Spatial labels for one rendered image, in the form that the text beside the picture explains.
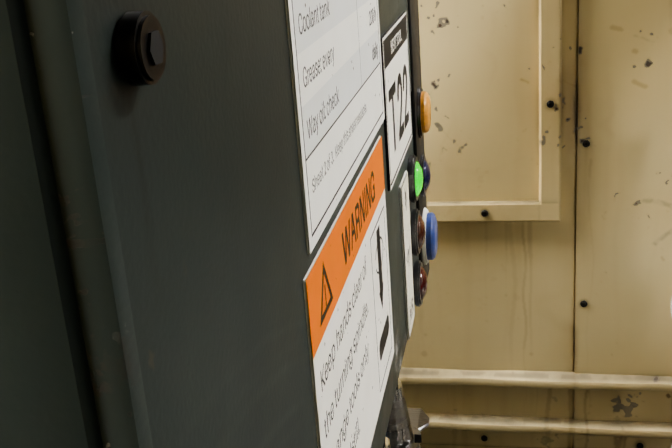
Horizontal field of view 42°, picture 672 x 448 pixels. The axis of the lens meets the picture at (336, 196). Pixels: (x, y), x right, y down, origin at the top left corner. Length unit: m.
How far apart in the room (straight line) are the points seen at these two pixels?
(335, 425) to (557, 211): 1.03
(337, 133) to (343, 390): 0.08
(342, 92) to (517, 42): 0.95
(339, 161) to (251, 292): 0.10
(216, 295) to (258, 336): 0.03
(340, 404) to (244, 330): 0.11
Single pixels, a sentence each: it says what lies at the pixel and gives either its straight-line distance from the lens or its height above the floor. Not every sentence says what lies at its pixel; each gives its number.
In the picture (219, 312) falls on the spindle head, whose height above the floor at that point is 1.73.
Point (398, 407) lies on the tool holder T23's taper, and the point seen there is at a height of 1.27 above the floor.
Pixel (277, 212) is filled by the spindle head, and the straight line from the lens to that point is 0.22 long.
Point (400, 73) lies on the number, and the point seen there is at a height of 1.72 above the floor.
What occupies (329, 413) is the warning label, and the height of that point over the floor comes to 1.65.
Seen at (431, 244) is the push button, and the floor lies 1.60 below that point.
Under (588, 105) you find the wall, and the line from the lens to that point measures 1.27.
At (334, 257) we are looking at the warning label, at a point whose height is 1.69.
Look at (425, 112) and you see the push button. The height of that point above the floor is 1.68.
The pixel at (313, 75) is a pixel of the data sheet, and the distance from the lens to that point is 0.25.
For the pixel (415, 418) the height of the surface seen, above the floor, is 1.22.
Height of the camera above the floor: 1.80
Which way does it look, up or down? 18 degrees down
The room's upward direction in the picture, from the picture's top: 4 degrees counter-clockwise
